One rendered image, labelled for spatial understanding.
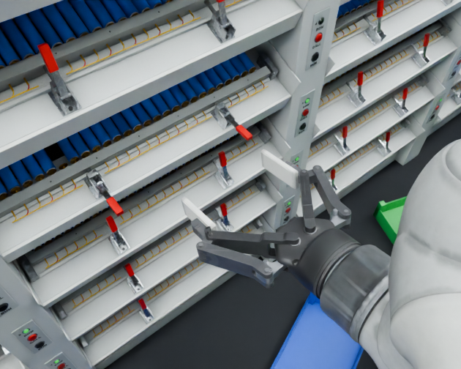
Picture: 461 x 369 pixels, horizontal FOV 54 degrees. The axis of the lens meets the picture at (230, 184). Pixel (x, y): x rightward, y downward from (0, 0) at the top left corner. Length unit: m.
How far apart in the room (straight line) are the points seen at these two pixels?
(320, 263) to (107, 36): 0.43
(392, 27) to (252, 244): 0.77
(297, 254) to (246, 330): 0.93
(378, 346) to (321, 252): 0.11
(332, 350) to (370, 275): 0.99
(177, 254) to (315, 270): 0.68
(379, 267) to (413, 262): 0.17
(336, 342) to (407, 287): 1.16
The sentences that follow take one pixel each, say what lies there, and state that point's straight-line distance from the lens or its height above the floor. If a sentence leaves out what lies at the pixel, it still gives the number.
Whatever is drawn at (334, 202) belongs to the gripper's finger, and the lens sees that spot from 0.56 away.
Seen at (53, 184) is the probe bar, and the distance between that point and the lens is 0.77.
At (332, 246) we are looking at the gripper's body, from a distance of 0.48.
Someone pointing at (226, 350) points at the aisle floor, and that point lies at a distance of 1.41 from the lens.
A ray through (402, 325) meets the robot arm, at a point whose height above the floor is 1.08.
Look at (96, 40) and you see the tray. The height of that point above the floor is 0.97.
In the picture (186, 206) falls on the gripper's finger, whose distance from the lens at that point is 0.58.
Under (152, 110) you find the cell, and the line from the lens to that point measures 0.83.
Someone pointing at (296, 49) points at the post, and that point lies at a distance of 0.88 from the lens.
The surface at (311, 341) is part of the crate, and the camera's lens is 1.43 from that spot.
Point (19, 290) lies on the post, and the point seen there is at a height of 0.63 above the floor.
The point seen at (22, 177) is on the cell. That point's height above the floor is 0.78.
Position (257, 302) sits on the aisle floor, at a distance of 1.46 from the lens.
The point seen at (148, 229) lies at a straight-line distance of 0.95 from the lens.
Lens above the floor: 1.34
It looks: 52 degrees down
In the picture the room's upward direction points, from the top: straight up
